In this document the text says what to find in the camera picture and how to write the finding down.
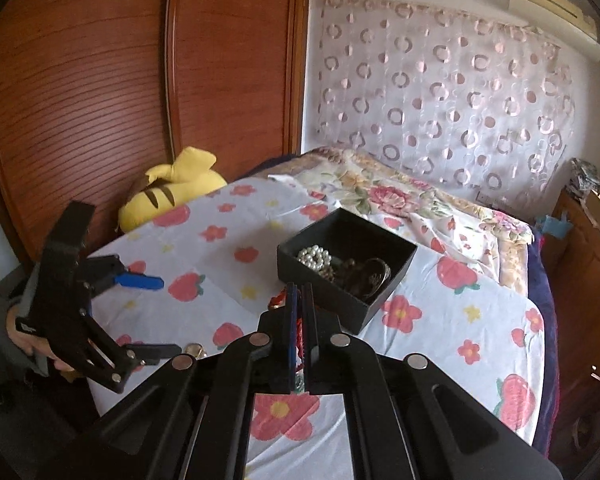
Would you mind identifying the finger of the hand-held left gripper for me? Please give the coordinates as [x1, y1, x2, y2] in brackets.
[85, 254, 166, 295]
[117, 342, 183, 367]

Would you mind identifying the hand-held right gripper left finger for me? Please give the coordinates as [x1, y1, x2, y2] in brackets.
[75, 282, 302, 480]

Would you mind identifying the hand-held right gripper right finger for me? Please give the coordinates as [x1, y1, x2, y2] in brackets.
[301, 284, 566, 480]

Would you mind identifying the black square box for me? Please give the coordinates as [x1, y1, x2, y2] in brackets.
[276, 208, 418, 335]

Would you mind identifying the red cord bracelet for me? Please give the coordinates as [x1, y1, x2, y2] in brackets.
[269, 292, 307, 361]

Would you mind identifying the brown wooden bead bracelet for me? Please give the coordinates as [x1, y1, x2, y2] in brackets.
[329, 257, 362, 288]

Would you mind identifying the white pearl bracelet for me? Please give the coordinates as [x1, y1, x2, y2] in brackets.
[296, 245, 334, 274]

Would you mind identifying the dark brown bead bracelet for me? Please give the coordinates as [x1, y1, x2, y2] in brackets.
[350, 258, 393, 302]

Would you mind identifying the person's left hand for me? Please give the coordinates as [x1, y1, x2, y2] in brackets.
[5, 305, 77, 373]

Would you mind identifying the strawberry print bedsheet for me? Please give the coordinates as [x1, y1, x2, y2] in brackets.
[87, 177, 546, 480]

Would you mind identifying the yellow plush toy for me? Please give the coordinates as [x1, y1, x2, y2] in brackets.
[117, 146, 228, 233]

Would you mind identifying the floral quilt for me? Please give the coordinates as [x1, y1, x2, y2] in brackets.
[252, 147, 536, 301]

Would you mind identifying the wooden wardrobe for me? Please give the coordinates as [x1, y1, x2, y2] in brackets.
[0, 0, 311, 271]

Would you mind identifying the dark blue blanket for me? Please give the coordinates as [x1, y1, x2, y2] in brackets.
[527, 230, 561, 456]

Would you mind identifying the blue bag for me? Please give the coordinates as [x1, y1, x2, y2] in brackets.
[539, 214, 573, 237]

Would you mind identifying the wooden cabinet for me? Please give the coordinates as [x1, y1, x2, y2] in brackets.
[545, 190, 600, 461]

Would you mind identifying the stack of folded clothes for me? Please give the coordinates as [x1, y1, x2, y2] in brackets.
[569, 158, 600, 191]

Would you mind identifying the circle patterned wall cloth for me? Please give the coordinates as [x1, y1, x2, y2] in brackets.
[317, 0, 578, 221]

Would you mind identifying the wall air conditioner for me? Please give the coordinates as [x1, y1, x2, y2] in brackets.
[509, 0, 600, 61]

